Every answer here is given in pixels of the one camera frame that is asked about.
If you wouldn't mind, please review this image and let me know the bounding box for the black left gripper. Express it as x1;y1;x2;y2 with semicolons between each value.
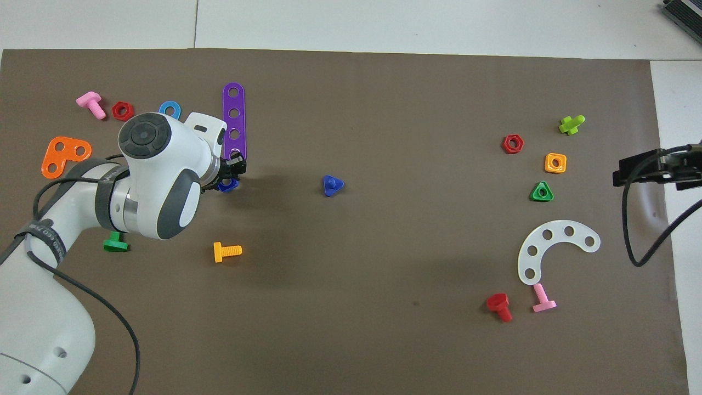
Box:
201;153;248;193

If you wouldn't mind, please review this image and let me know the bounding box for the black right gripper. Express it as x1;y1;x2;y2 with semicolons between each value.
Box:
613;144;702;191

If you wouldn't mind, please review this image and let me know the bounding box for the blue triangle-head plastic screw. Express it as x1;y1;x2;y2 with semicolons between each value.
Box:
322;174;346;198

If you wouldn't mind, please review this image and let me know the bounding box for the lime cross-head plastic screw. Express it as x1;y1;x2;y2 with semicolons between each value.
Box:
558;115;586;136

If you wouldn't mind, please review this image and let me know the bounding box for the orange-yellow plastic screw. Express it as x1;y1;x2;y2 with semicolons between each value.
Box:
213;242;242;263

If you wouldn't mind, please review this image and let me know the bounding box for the pink plastic screw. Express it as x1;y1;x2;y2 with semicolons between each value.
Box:
532;283;557;313
76;91;107;121

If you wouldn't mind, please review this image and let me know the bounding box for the dark green plastic screw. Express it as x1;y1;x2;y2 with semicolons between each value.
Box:
103;230;130;253

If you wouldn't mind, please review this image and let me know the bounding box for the red hex-head plastic screw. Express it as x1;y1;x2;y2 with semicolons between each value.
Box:
486;293;513;323

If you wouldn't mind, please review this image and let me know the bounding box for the purple four-hole plastic strip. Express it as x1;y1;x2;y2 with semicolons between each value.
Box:
222;82;247;167

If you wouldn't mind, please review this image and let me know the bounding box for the white curved five-hole strip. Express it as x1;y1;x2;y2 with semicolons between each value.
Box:
518;220;602;286

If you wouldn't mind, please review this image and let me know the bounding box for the orange three-hole corner plate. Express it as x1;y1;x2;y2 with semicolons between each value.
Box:
42;136;93;180

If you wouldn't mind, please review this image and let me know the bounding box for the grey ribbed metal device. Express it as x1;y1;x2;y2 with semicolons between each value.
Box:
660;0;702;31

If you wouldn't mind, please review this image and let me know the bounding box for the brown table mat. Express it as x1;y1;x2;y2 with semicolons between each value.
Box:
0;48;690;395

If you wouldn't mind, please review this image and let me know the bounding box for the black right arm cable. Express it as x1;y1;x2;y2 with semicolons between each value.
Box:
622;144;702;268

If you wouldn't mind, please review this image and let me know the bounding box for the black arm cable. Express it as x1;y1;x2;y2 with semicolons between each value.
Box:
0;154;141;395
622;144;702;268

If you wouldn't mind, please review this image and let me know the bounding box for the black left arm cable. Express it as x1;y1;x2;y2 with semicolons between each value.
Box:
0;154;141;395

